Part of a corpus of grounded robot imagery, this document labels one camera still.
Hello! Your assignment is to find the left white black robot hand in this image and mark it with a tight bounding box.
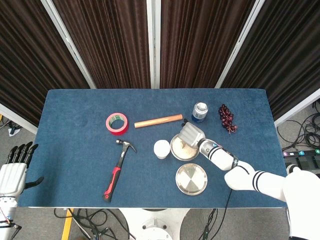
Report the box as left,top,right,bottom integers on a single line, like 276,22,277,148
0,141,45,198

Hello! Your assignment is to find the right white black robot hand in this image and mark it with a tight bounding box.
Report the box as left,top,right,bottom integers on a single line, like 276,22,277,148
179,119,206,148

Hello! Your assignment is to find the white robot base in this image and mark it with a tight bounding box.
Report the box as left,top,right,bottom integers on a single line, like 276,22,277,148
117,207,191,240

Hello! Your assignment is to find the metal bowl with rim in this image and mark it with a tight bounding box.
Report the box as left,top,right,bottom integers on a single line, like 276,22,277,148
169,132,201,161

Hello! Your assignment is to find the white paper cup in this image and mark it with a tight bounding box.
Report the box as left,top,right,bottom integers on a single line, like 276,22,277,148
153,139,171,160

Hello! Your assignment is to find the blue white tin can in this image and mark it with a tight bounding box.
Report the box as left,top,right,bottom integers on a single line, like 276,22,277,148
191,101,209,124

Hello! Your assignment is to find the wooden rolling stick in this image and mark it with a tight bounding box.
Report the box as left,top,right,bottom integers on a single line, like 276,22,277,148
134,113,184,129

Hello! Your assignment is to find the purple grape bunch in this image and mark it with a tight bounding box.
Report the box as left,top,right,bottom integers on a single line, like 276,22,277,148
218,104,239,136

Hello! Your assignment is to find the empty steel plate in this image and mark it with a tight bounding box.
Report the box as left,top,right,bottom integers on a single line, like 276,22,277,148
175,162,209,196

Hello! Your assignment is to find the blue table cloth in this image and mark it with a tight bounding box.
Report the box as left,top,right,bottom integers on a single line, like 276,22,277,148
17,88,297,209

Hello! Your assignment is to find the red tape roll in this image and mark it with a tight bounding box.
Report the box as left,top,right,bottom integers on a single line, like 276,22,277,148
105,112,130,137

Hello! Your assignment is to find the yellow floor tape strip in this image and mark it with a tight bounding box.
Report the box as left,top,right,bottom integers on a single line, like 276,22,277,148
61,207,75,240

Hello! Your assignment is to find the black red claw hammer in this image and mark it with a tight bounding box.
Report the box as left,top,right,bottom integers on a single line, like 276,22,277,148
102,138,138,203

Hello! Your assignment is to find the brown fabric partition panel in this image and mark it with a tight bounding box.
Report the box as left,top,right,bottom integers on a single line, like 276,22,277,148
214,0,320,128
41,0,161,90
0,0,97,135
146,0,266,90

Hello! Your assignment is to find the black foot pedal board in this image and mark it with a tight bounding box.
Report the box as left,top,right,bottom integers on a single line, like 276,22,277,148
281,148,320,172

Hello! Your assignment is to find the black floor cable bundle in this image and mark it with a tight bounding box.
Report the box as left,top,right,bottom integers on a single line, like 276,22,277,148
276,99,320,152
53,207,133,240

